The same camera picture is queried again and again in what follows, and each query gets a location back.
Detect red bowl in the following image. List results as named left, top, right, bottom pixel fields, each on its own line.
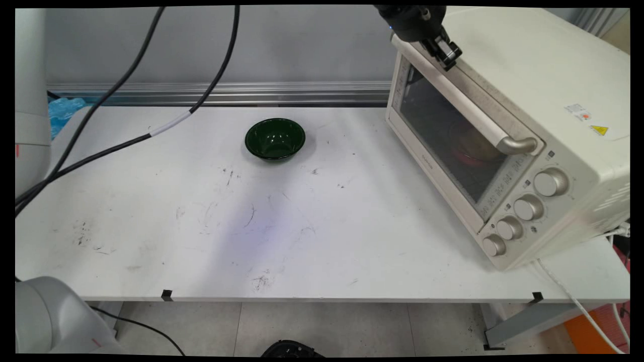
left=449, top=121, right=509, bottom=169

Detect silver oven knob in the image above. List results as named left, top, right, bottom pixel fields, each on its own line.
left=482, top=234, right=507, bottom=257
left=513, top=195, right=545, bottom=222
left=533, top=168, right=570, bottom=198
left=496, top=216, right=524, bottom=241

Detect orange box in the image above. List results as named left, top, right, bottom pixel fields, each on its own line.
left=563, top=301, right=630, bottom=355

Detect grey table leg beam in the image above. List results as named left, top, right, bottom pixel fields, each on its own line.
left=482, top=302, right=585, bottom=351

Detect grey ribbed panel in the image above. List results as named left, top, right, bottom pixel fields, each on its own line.
left=574, top=8, right=629, bottom=39

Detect thin black floor cable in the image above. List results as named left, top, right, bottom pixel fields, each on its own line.
left=91, top=306, right=187, bottom=356

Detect white power cable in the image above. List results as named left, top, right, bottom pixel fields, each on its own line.
left=532, top=258, right=627, bottom=354

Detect aluminium profile rail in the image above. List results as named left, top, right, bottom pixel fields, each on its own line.
left=46, top=80, right=393, bottom=107

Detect black cable with white tape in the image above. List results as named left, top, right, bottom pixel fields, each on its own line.
left=15, top=6, right=241, bottom=219

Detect blue bubble wrap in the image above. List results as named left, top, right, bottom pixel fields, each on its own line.
left=48, top=97, right=88, bottom=141

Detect cream toaster oven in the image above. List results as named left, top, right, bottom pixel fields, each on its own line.
left=386, top=6, right=630, bottom=271

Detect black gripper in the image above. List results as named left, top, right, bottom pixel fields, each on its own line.
left=375, top=5, right=463, bottom=71

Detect oven door with bar handle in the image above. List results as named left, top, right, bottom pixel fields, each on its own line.
left=386, top=29, right=546, bottom=234

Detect dark green bowl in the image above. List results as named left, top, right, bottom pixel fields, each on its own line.
left=245, top=118, right=306, bottom=161

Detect black round floor object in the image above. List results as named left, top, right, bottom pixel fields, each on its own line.
left=261, top=340, right=326, bottom=357

